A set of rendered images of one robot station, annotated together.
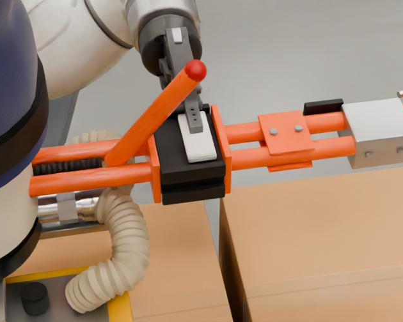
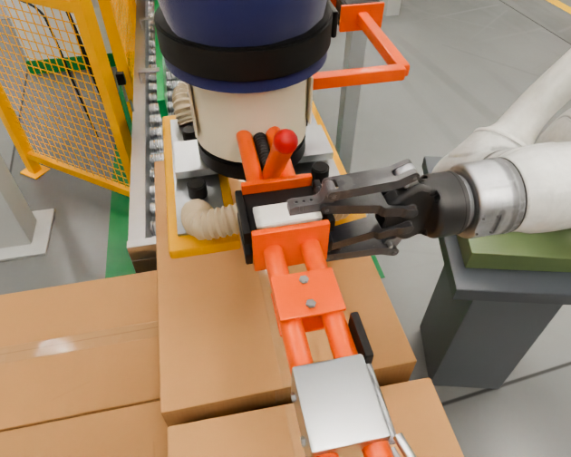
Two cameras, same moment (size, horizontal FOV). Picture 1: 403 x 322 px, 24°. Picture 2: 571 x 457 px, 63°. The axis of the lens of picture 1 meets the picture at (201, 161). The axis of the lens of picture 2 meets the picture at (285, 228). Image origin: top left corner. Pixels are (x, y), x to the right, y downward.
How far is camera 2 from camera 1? 86 cm
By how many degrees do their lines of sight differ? 58
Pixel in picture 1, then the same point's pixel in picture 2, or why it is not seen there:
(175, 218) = (385, 339)
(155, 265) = not seen: hidden behind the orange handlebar
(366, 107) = (359, 384)
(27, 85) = (210, 21)
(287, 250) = not seen: hidden behind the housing
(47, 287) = (213, 199)
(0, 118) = (179, 20)
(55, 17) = (475, 144)
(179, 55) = (373, 174)
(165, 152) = (269, 197)
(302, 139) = (294, 307)
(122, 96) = not seen: outside the picture
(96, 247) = (344, 286)
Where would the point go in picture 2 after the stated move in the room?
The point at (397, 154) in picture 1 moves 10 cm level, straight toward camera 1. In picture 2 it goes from (304, 441) to (187, 408)
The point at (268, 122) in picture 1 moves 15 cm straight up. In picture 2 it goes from (320, 276) to (331, 150)
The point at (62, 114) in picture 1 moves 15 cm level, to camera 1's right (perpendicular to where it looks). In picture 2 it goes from (540, 290) to (569, 349)
